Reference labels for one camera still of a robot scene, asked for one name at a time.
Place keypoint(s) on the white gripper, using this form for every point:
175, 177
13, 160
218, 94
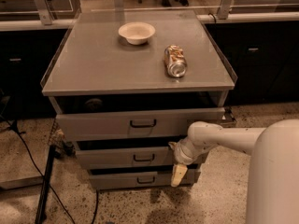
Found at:
181, 154

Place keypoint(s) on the grey drawer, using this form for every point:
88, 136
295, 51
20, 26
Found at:
131, 180
133, 124
125, 157

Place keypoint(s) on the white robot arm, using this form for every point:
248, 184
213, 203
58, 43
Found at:
273, 185

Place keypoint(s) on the grey bottom drawer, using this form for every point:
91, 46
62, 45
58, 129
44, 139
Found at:
131, 180

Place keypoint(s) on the grey top drawer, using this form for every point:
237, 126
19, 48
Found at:
133, 124

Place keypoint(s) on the grey drawer cabinet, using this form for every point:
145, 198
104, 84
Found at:
98, 71

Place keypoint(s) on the crushed soda can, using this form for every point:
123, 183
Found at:
174, 61

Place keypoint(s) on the black stand pole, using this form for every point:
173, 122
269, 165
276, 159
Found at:
40, 213

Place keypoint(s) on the white paper bowl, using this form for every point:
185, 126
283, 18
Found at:
137, 33

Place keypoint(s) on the metal railing post right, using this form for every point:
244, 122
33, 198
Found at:
225, 2

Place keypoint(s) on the metal railing post left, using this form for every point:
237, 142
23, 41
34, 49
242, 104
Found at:
43, 12

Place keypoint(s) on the horizontal white rail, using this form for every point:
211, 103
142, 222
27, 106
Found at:
232, 18

